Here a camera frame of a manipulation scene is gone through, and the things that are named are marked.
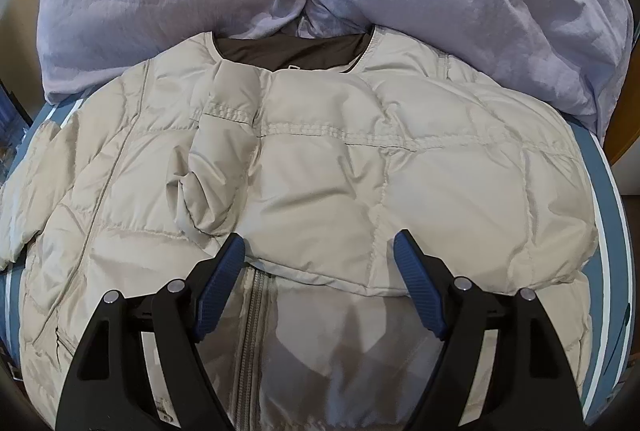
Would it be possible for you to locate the beige puffer jacket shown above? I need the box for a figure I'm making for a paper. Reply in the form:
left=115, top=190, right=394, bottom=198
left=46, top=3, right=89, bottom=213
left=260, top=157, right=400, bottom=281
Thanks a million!
left=1, top=28, right=598, bottom=430

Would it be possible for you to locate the blue white striped bedsheet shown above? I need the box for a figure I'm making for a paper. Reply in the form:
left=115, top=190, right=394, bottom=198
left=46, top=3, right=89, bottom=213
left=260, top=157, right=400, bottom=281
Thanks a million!
left=1, top=95, right=636, bottom=423

